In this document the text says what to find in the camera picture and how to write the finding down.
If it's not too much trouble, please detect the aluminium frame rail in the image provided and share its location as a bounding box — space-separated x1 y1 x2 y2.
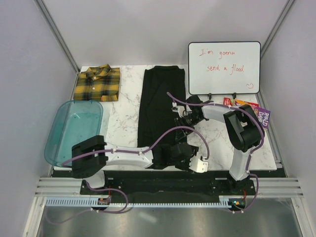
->
35 177 304 198

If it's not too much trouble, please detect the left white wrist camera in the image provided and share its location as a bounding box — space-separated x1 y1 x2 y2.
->
189 156 208 173

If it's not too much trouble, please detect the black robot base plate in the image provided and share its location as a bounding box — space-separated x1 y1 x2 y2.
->
80 171 255 202

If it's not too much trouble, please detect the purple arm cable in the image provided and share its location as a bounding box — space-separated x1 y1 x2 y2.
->
166 91 266 177
61 125 212 168

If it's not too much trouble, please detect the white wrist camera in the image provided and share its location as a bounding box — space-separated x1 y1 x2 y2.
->
172 102 186 117
189 156 208 173

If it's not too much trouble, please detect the white dry-erase board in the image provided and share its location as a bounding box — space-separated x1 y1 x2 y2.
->
188 41 261 95

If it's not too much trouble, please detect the black long sleeve shirt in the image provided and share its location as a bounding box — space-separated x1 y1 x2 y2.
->
137 65 191 170

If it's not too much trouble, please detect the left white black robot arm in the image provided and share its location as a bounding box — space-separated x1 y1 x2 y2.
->
71 135 199 194

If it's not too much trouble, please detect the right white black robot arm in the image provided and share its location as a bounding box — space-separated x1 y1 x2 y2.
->
172 95 265 195

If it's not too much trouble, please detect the aluminium corner post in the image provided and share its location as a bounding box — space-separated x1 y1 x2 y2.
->
260 0 296 59
34 0 79 74

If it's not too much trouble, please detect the Roald Dahl paperback book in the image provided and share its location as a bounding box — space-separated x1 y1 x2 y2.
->
223 97 271 130

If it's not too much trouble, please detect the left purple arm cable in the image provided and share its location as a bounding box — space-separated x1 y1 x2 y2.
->
61 125 212 168

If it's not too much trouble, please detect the right aluminium corner post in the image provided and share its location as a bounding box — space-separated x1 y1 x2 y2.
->
260 0 296 59

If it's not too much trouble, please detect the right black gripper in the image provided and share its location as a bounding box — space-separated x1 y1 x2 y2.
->
174 113 203 141

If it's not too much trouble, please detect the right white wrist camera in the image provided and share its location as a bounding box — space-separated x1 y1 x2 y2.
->
172 102 186 117

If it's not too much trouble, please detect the left aluminium corner post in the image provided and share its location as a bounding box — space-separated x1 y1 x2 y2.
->
34 0 79 74

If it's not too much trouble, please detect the teal transparent plastic bin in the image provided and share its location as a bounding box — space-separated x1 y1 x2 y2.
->
44 100 103 167

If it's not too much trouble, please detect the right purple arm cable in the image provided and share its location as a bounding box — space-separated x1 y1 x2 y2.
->
166 91 266 177

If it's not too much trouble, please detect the yellow plaid folded shirt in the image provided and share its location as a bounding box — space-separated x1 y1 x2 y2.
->
73 64 120 102

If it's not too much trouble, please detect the white slotted cable duct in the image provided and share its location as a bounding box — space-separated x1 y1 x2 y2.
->
45 197 232 208

